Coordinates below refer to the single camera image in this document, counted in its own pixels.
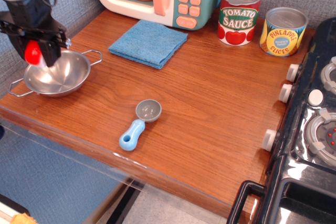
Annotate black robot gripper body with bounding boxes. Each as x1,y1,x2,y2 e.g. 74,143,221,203
1,0,67,48

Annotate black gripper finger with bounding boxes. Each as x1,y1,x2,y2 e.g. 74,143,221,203
39,38,71,67
8,35,26,60

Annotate blue folded cloth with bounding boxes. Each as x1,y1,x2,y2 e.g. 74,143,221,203
109,20,187,70

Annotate blue and grey toy scoop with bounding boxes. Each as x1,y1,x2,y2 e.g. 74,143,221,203
119,99,162,151

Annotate yellow object at bottom left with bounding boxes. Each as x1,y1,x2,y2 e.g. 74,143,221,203
10,213,37,224

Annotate tomato sauce can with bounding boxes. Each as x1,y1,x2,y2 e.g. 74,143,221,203
217,0,261,46

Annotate pineapple slices can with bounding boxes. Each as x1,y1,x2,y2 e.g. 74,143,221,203
259,7,308,57

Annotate white stove knob lower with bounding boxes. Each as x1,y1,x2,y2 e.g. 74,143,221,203
262,129,277,152

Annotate white stove knob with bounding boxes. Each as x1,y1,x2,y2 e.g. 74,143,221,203
262,129,277,152
286,64,300,83
278,84,293,103

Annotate white stove knob middle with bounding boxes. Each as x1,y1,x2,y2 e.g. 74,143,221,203
278,84,293,103

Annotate white stove knob upper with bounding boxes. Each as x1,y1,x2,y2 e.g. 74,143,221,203
286,64,300,83

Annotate black toy stove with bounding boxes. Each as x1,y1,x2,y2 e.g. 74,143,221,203
227,18,335,223

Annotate stainless steel pot with handles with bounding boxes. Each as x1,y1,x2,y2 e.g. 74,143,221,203
8,50,103,98

